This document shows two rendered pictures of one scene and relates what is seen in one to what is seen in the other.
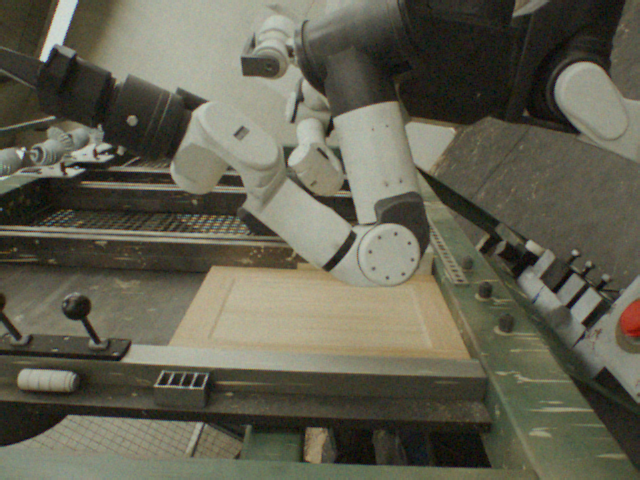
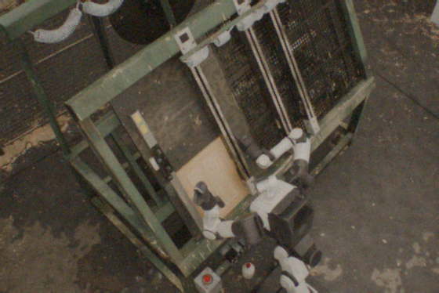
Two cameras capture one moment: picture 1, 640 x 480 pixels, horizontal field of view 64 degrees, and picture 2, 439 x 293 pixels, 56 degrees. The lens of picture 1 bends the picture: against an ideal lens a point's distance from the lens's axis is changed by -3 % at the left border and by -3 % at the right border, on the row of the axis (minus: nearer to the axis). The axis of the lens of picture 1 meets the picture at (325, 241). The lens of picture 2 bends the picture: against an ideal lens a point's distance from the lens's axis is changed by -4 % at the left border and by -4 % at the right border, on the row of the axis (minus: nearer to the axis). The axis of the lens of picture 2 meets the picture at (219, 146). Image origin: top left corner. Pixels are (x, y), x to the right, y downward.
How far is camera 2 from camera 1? 221 cm
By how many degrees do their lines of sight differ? 50
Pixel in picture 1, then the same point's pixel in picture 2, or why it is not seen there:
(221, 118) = (213, 215)
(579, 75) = (281, 253)
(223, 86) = not seen: outside the picture
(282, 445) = (170, 209)
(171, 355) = (175, 182)
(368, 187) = (219, 231)
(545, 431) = (194, 256)
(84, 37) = not seen: outside the picture
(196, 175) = not seen: hidden behind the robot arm
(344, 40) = (242, 232)
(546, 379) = (209, 248)
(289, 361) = (188, 203)
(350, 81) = (236, 231)
